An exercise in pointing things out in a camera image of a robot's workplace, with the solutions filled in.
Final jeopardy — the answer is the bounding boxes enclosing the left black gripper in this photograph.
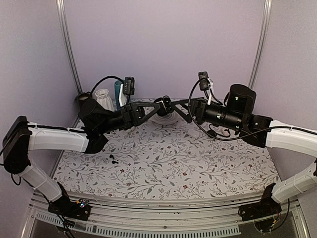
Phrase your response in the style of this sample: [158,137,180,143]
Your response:
[97,101,162,134]

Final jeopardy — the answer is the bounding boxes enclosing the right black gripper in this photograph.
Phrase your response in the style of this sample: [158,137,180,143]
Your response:
[170,97,243,131]

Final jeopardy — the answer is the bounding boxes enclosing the black earbud charging case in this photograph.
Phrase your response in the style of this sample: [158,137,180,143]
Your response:
[154,95,174,117]

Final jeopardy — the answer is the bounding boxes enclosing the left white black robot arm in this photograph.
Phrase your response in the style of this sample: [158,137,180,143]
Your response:
[1,99,160,215]

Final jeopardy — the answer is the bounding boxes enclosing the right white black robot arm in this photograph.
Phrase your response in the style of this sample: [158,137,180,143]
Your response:
[187,84,317,157]

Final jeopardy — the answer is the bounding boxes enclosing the spiral patterned plate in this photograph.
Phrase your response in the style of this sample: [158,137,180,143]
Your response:
[150,112,178,125]

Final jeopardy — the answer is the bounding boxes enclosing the teal vase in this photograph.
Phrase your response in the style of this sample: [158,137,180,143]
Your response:
[114,80,123,110]

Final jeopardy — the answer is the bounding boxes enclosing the floral tablecloth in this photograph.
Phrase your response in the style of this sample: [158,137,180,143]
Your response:
[51,98,282,202]

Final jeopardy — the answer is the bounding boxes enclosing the white ribbed vase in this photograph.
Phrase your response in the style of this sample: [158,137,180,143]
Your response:
[95,89,114,111]

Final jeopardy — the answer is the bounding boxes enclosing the black cylinder vase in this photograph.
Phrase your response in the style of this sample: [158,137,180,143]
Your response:
[75,92,91,107]

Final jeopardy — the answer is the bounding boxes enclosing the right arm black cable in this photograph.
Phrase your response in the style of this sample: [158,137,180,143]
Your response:
[188,78,293,142]

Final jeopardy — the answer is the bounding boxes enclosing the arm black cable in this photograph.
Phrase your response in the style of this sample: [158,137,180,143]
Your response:
[188,78,293,142]
[90,75,124,95]

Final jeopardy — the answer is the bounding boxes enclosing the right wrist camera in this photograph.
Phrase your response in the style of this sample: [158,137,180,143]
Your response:
[198,71,213,105]

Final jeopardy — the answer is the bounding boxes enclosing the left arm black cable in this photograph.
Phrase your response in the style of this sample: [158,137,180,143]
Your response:
[90,75,124,95]

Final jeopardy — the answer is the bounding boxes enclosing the aluminium front rail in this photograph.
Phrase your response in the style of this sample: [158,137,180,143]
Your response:
[21,193,311,238]

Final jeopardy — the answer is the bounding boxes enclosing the right aluminium frame post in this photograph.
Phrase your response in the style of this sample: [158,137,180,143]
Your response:
[248,0,272,89]

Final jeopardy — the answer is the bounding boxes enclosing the aluminium frame post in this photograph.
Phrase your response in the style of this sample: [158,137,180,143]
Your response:
[248,0,272,89]
[56,0,83,94]

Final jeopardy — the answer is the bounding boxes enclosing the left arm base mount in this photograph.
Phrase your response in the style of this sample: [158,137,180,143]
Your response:
[48,197,92,221]

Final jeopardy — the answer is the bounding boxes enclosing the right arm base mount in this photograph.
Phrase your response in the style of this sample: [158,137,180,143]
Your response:
[238,202,282,233]

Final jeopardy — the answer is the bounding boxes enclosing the left aluminium frame post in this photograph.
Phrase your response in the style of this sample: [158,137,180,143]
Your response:
[56,0,83,94]

